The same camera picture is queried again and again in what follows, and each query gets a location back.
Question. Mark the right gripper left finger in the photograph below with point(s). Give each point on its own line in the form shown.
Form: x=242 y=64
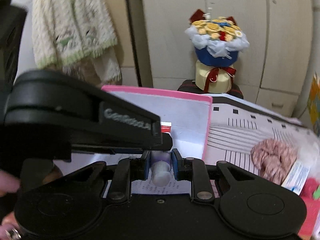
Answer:
x=128 y=170

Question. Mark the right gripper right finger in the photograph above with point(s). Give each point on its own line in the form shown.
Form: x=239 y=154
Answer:
x=195 y=171

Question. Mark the purple cream tube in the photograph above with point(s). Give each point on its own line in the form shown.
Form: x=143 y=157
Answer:
x=160 y=168

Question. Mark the pink floral scrunchie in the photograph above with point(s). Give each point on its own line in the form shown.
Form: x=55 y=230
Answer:
x=273 y=159

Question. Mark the small white blue box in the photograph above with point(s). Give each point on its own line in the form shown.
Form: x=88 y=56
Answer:
x=296 y=177

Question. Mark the red strawberry plush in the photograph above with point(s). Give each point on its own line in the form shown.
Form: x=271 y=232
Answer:
x=311 y=189

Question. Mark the person's hand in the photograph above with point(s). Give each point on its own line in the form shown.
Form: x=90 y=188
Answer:
x=9 y=187

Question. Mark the white paper sheet in box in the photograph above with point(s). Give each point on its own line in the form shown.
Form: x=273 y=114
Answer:
x=173 y=187

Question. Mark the pink cardboard box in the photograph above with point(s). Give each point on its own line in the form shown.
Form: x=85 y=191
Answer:
x=189 y=115

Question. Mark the striped white tablecloth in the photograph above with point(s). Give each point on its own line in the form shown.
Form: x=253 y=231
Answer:
x=253 y=206

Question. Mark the cream knitted cardigan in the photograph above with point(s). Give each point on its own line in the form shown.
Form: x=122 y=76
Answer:
x=77 y=38

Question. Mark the cream gift box red ribbon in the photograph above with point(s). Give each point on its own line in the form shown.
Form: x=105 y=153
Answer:
x=215 y=80

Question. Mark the black clothes rack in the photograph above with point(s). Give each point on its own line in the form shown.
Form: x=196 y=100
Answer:
x=139 y=40

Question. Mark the flower bouquet blue wrap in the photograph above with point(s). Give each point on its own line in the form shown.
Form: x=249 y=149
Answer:
x=217 y=42

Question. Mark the colourful paper gift bag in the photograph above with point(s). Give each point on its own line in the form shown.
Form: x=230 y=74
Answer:
x=313 y=104

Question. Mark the beige wardrobe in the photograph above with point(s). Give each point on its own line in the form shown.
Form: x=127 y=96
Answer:
x=262 y=45

